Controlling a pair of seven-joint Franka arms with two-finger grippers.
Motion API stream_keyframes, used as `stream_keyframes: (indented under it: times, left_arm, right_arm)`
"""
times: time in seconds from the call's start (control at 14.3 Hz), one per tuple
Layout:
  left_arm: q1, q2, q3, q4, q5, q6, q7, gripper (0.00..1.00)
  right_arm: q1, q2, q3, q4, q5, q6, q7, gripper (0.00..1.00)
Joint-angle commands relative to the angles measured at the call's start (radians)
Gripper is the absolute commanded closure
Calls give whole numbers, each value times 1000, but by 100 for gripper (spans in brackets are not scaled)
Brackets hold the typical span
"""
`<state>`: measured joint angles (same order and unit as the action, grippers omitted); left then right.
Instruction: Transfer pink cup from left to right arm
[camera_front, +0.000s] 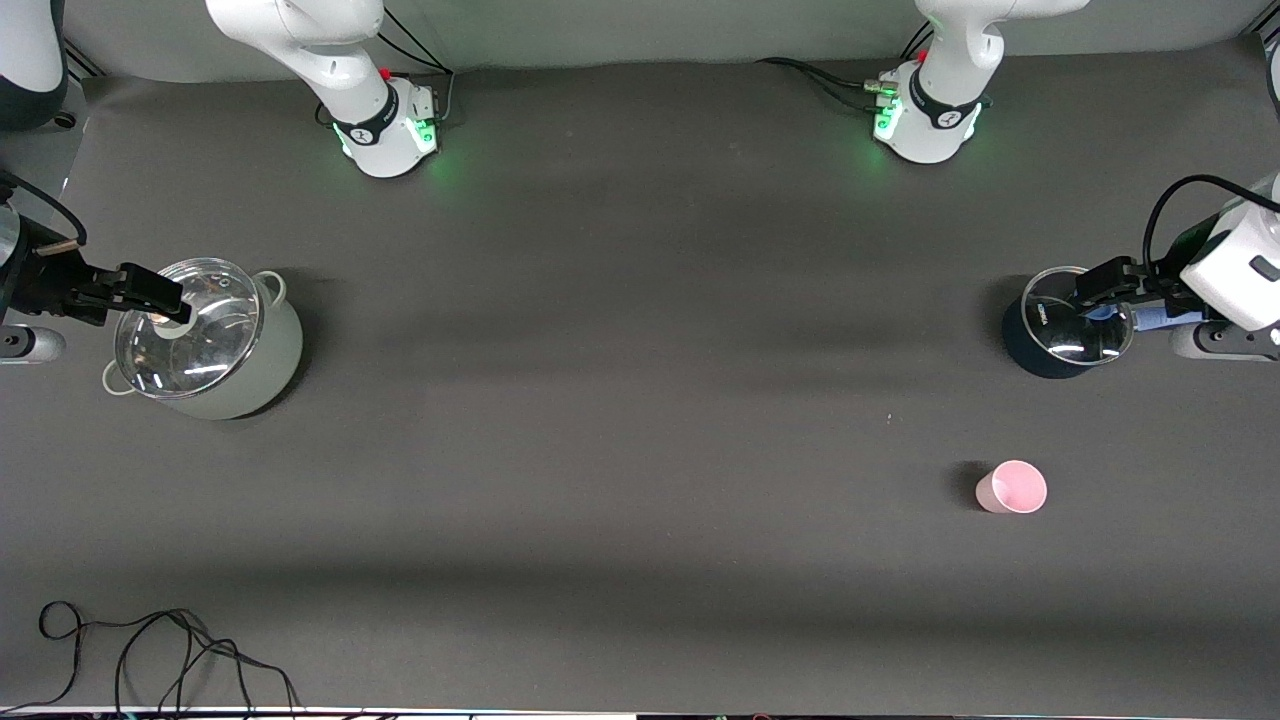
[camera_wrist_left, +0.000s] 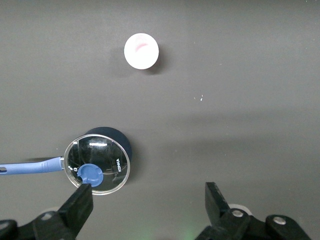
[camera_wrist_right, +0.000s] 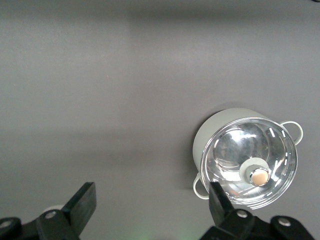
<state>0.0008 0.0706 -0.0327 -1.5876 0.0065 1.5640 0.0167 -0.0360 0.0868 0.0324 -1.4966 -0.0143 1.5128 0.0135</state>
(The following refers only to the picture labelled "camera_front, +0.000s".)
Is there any pink plastic cup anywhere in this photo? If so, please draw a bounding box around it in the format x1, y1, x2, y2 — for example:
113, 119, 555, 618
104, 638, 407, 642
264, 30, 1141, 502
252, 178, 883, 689
976, 460, 1048, 515

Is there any glass lid with metal knob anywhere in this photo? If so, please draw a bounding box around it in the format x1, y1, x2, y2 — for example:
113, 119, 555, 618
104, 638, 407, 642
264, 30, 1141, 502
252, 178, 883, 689
114, 258, 263, 399

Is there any glass lid with blue knob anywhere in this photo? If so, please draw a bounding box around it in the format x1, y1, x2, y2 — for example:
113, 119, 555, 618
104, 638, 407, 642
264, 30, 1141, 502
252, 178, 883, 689
1020, 265, 1137, 364

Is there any dark blue saucepan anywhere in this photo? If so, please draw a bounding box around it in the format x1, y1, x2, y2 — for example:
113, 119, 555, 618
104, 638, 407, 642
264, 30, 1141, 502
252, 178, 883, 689
1002, 265, 1201, 381

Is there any pale green cooking pot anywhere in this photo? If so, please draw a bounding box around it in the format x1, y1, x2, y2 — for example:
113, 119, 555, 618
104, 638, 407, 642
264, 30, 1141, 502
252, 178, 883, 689
102, 268, 304, 421

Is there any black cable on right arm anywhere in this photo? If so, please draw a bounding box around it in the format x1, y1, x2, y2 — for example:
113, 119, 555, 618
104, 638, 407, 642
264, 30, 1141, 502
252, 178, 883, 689
0, 170, 89, 248

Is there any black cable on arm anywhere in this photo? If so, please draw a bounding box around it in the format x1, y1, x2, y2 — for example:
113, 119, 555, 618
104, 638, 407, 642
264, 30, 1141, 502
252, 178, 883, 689
1143, 174, 1280, 286
0, 170, 89, 248

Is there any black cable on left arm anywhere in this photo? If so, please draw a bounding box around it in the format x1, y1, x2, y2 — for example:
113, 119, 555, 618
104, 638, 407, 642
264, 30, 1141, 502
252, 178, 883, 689
1143, 174, 1280, 286

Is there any aluminium frame rail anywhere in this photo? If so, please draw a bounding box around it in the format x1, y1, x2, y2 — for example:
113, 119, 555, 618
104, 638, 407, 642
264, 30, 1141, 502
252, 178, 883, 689
62, 35, 106, 81

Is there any thin black loose cable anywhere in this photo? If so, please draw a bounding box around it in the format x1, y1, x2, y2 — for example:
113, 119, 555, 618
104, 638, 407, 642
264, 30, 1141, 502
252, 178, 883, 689
112, 607, 301, 717
0, 600, 91, 713

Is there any black right arm base cable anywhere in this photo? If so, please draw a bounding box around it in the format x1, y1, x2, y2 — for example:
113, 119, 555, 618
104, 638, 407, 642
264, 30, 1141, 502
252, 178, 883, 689
375, 5, 459, 129

